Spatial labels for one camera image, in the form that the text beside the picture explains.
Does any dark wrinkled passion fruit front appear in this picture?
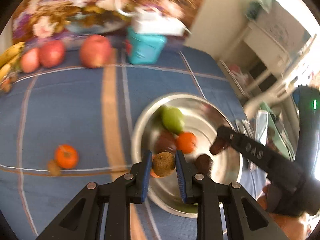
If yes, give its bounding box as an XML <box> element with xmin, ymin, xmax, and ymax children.
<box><xmin>209</xmin><ymin>137</ymin><xmax>230</xmax><ymax>155</ymax></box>

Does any brown longan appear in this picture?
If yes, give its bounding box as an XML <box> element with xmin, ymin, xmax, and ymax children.
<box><xmin>47</xmin><ymin>159</ymin><xmax>61</xmax><ymax>177</ymax></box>
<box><xmin>152</xmin><ymin>152</ymin><xmax>175</xmax><ymax>178</ymax></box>

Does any green pear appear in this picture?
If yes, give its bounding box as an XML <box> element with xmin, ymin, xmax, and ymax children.
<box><xmin>161</xmin><ymin>106</ymin><xmax>185</xmax><ymax>134</ymax></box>

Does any tangerine with stem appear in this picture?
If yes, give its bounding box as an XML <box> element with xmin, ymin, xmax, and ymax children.
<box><xmin>54</xmin><ymin>144</ymin><xmax>79</xmax><ymax>170</ymax></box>

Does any person's right hand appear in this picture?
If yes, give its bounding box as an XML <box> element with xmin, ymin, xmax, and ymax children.
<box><xmin>256</xmin><ymin>184</ymin><xmax>313</xmax><ymax>240</ymax></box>

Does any white phone stand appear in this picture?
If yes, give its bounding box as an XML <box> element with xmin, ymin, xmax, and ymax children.
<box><xmin>235</xmin><ymin>120</ymin><xmax>254</xmax><ymax>139</ymax></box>

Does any large stainless steel bowl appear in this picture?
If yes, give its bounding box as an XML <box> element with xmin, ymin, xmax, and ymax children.
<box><xmin>131</xmin><ymin>93</ymin><xmax>243</xmax><ymax>218</ymax></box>

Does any blue plaid tablecloth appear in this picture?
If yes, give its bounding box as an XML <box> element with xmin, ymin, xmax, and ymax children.
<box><xmin>0</xmin><ymin>37</ymin><xmax>268</xmax><ymax>240</ymax></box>

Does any teal house-shaped tin box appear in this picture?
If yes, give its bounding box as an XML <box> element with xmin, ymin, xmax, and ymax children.
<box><xmin>125</xmin><ymin>27</ymin><xmax>167</xmax><ymax>64</ymax></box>

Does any large red apple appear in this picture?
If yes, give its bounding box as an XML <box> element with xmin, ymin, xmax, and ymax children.
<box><xmin>80</xmin><ymin>35</ymin><xmax>112</xmax><ymax>68</ymax></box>

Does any white gooseneck clip lamp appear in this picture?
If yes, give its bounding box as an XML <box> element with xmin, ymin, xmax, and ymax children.
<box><xmin>114</xmin><ymin>0</ymin><xmax>191</xmax><ymax>36</ymax></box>

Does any middle red apple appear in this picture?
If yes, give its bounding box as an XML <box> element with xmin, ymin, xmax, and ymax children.
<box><xmin>39</xmin><ymin>40</ymin><xmax>66</xmax><ymax>68</ymax></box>

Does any small pink peach apple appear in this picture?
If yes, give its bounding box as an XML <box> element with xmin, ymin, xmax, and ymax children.
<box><xmin>21</xmin><ymin>48</ymin><xmax>40</xmax><ymax>74</ymax></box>

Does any yellow banana bunch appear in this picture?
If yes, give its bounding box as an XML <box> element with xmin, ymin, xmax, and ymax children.
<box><xmin>0</xmin><ymin>42</ymin><xmax>25</xmax><ymax>83</ymax></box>

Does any floral still life painting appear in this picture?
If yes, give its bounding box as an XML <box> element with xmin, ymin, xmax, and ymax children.
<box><xmin>12</xmin><ymin>0</ymin><xmax>203</xmax><ymax>43</ymax></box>

